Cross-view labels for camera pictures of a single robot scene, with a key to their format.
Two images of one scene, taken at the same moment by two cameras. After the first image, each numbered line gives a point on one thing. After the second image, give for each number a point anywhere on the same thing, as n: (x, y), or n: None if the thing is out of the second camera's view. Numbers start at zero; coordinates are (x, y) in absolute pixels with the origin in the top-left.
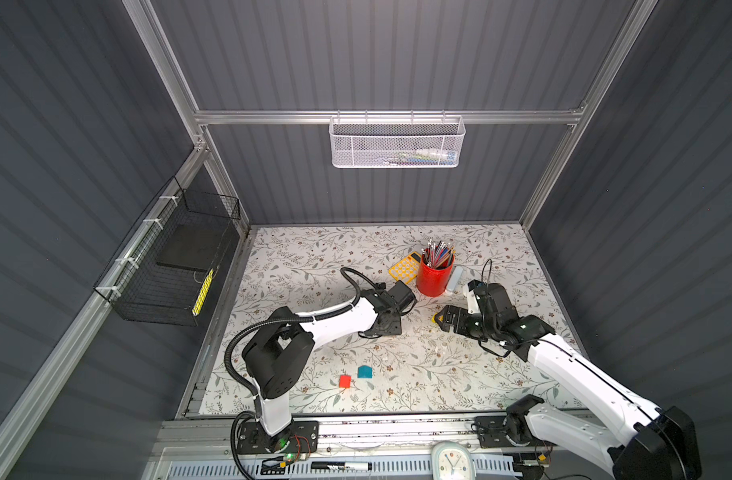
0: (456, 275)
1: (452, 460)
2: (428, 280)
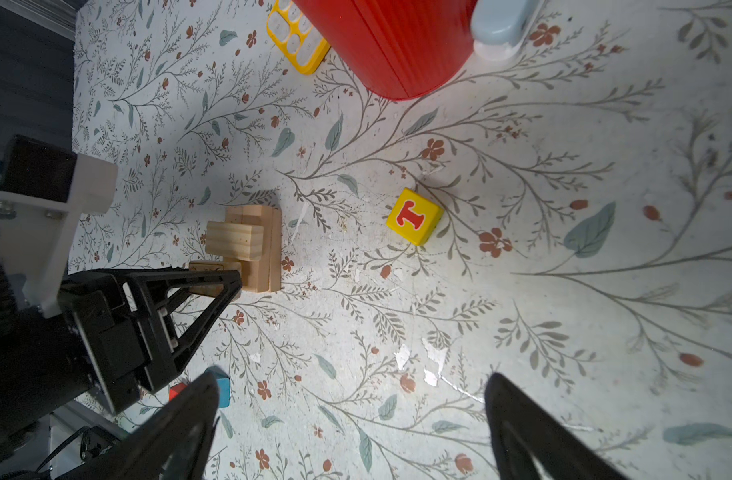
0: (499, 28)
1: None
2: (406, 49)
